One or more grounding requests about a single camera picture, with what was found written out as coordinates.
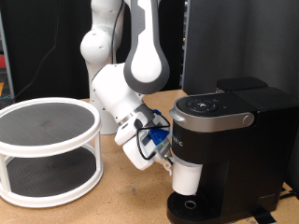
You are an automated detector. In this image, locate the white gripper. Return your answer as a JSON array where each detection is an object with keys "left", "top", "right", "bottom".
[{"left": 114, "top": 119, "right": 174, "bottom": 176}]

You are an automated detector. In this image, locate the white mug with green mark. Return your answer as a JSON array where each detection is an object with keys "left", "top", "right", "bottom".
[{"left": 164, "top": 157, "right": 204, "bottom": 197}]

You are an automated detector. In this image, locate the black Keurig coffee machine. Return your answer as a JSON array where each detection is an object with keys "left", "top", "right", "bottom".
[{"left": 166, "top": 84, "right": 299, "bottom": 224}]

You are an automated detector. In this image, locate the clear water reservoir black lid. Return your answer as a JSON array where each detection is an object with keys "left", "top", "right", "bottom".
[{"left": 216, "top": 77, "right": 269, "bottom": 93}]

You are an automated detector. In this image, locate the white two-tier turntable shelf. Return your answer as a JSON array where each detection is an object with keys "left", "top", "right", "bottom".
[{"left": 0, "top": 96, "right": 104, "bottom": 209}]

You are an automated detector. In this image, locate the black curtain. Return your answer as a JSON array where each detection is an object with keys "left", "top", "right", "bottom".
[{"left": 0, "top": 0, "right": 186, "bottom": 101}]

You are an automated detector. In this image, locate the blue camera mount clip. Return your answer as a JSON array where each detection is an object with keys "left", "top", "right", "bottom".
[{"left": 148, "top": 108, "right": 171, "bottom": 146}]

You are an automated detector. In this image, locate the black camera cable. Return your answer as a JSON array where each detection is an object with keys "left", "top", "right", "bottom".
[{"left": 111, "top": 0, "right": 172, "bottom": 161}]

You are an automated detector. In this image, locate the black power cable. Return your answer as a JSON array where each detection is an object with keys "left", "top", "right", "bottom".
[{"left": 278, "top": 186, "right": 299, "bottom": 201}]

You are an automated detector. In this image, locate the thin black hanging cable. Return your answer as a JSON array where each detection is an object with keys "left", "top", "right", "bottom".
[{"left": 13, "top": 0, "right": 61, "bottom": 101}]

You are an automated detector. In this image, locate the grey metal frame post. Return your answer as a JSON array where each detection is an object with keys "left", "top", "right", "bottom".
[{"left": 0, "top": 12, "right": 16, "bottom": 101}]

